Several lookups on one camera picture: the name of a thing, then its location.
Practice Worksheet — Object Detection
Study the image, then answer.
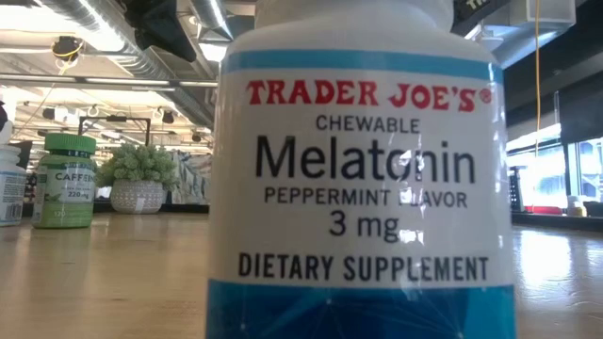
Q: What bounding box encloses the long ceiling light bar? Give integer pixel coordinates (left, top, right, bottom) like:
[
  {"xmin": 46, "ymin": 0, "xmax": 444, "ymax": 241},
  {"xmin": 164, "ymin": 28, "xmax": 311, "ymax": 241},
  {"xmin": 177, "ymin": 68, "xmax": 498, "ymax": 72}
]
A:
[{"xmin": 0, "ymin": 73, "xmax": 220, "ymax": 91}]

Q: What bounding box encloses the white melatonin bottle blue label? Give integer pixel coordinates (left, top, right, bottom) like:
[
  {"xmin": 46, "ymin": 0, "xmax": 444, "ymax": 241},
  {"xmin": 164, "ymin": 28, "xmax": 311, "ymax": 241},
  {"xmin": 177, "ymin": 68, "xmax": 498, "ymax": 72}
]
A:
[{"xmin": 205, "ymin": 0, "xmax": 517, "ymax": 339}]

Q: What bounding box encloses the silver ventilation duct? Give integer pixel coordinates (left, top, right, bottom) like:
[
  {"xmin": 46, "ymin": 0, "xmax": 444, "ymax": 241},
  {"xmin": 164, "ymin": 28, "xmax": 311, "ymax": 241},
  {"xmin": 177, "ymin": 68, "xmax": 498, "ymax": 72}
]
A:
[{"xmin": 190, "ymin": 0, "xmax": 236, "ymax": 42}]

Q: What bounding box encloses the yellow background container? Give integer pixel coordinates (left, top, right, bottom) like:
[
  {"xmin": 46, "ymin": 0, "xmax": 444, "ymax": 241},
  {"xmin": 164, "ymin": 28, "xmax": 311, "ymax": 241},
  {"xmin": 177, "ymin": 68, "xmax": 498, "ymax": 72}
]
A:
[{"xmin": 566, "ymin": 194, "xmax": 589, "ymax": 218}]

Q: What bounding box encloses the black ceiling cable reel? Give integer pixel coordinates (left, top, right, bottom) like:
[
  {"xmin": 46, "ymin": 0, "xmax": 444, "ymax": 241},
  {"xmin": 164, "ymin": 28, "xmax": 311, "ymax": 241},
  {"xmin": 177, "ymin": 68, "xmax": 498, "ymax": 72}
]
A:
[{"xmin": 50, "ymin": 35, "xmax": 85, "ymax": 61}]

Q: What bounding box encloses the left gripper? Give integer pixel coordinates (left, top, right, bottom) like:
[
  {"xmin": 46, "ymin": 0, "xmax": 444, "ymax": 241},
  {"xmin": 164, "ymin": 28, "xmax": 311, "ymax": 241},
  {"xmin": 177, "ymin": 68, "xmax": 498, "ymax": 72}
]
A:
[{"xmin": 121, "ymin": 0, "xmax": 198, "ymax": 63}]

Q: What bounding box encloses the black monitor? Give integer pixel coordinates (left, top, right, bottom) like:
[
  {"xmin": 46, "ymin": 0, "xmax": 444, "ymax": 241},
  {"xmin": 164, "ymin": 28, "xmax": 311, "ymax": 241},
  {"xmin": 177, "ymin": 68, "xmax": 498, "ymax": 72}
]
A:
[{"xmin": 9, "ymin": 139, "xmax": 34, "ymax": 171}]

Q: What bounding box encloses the black plastic crate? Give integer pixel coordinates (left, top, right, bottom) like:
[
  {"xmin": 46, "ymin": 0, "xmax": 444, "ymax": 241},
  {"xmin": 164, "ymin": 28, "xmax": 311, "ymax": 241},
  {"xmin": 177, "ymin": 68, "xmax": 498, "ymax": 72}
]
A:
[{"xmin": 507, "ymin": 165, "xmax": 526, "ymax": 213}]

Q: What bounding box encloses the green caffeine bottle green cap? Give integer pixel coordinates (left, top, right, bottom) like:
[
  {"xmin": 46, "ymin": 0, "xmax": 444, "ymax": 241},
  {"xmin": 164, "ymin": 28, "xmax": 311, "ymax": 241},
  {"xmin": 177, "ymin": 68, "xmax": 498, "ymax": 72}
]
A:
[{"xmin": 31, "ymin": 133, "xmax": 99, "ymax": 231}]

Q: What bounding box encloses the red tray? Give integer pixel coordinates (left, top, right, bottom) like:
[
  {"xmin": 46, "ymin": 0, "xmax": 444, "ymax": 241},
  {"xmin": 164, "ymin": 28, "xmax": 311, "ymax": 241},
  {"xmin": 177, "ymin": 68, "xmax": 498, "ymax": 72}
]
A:
[{"xmin": 524, "ymin": 204, "xmax": 565, "ymax": 217}]

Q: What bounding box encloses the large white bottle striped label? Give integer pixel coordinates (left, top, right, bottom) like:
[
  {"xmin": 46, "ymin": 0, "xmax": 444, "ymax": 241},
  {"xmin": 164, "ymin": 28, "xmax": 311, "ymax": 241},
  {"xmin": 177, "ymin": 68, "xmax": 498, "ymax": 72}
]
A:
[{"xmin": 0, "ymin": 143, "xmax": 28, "ymax": 228}]

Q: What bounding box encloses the patterned draped cloth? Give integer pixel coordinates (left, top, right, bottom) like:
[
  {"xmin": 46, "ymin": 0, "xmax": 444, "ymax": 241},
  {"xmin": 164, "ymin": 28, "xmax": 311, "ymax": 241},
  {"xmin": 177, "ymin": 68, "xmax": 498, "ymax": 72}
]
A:
[{"xmin": 170, "ymin": 149, "xmax": 213, "ymax": 206}]

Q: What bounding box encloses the black background metal frame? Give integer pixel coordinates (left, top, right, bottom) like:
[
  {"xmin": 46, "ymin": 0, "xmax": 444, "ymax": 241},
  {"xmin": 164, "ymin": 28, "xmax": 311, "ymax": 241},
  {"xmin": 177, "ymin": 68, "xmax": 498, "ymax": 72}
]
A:
[{"xmin": 77, "ymin": 115, "xmax": 153, "ymax": 148}]

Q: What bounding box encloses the green potted plant white pot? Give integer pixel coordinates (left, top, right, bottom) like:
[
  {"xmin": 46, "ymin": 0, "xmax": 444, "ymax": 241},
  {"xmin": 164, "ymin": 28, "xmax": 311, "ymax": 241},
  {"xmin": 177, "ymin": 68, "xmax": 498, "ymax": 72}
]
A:
[{"xmin": 95, "ymin": 143, "xmax": 180, "ymax": 216}]

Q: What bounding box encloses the grey ceiling air unit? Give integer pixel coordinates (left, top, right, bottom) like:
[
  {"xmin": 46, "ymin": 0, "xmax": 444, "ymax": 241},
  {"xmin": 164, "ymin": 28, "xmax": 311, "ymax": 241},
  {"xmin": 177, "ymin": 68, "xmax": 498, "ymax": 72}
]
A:
[{"xmin": 452, "ymin": 0, "xmax": 577, "ymax": 71}]

